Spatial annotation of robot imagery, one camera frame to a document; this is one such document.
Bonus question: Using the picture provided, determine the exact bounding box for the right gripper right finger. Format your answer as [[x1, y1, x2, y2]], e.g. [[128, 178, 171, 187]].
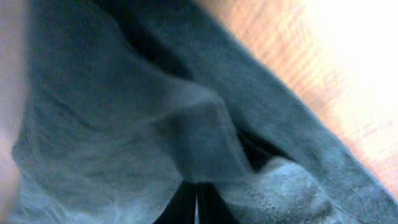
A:
[[197, 183, 239, 224]]

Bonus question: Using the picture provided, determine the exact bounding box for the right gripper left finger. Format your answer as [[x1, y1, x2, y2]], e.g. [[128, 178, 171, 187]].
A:
[[154, 181, 197, 224]]

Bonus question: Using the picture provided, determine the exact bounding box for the dark green Nike t-shirt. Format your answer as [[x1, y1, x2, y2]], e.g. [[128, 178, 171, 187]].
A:
[[7, 1, 397, 224]]

